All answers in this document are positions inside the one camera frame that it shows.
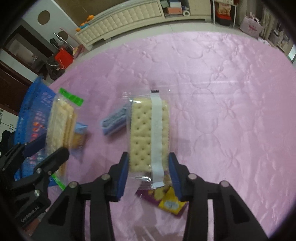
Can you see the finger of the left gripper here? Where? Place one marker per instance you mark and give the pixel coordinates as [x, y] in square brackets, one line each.
[41, 169]
[12, 156]

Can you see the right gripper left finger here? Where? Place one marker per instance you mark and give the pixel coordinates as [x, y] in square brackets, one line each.
[65, 220]

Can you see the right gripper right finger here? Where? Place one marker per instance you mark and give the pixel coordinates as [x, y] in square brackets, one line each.
[232, 218]

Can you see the blue plastic basket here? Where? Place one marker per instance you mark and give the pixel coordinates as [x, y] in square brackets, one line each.
[34, 113]

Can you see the green-edged cracker pack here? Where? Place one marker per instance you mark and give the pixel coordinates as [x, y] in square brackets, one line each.
[61, 123]

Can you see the purple yellow snack packet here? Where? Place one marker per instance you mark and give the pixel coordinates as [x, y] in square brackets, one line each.
[163, 198]

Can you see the blue gum pack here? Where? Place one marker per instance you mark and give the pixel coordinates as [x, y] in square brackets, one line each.
[114, 121]

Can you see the clear soda cracker pack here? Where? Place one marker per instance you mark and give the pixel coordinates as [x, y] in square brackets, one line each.
[148, 125]

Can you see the black bag on floor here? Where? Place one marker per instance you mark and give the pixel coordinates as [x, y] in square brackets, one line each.
[54, 69]

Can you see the red shopping bag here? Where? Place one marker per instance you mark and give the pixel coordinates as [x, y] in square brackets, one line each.
[64, 58]

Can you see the oranges on cabinet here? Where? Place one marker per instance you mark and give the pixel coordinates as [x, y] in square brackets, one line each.
[85, 22]

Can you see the cream tv cabinet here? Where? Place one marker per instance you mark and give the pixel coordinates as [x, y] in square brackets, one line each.
[132, 15]

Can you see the pink gift bag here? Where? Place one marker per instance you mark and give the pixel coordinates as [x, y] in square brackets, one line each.
[251, 25]

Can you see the white metal shelf rack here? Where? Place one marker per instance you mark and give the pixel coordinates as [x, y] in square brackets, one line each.
[224, 12]

